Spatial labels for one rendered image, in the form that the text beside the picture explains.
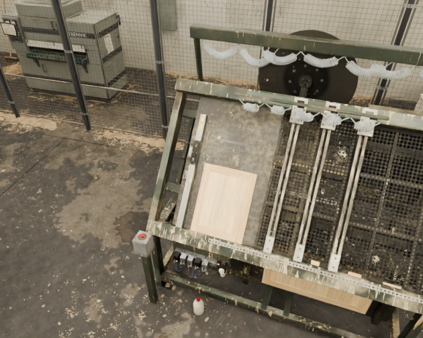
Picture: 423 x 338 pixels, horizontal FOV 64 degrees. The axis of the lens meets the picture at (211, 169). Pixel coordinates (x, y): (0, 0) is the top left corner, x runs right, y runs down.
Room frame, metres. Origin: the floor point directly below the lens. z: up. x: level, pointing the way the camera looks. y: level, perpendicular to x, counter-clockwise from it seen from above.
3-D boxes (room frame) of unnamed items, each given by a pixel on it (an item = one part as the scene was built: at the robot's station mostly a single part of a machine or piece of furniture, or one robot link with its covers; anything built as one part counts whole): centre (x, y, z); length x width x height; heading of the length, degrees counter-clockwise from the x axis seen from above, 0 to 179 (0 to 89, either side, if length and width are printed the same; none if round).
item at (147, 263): (1.75, 0.54, 0.38); 0.06 x 0.06 x 0.75; 70
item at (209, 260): (1.67, 0.10, 0.69); 0.50 x 0.14 x 0.24; 70
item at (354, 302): (1.65, -0.90, 0.52); 0.90 x 0.02 x 0.55; 70
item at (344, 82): (2.63, -0.77, 1.85); 0.80 x 0.06 x 0.80; 70
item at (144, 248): (1.75, 0.54, 0.84); 0.12 x 0.12 x 0.18; 70
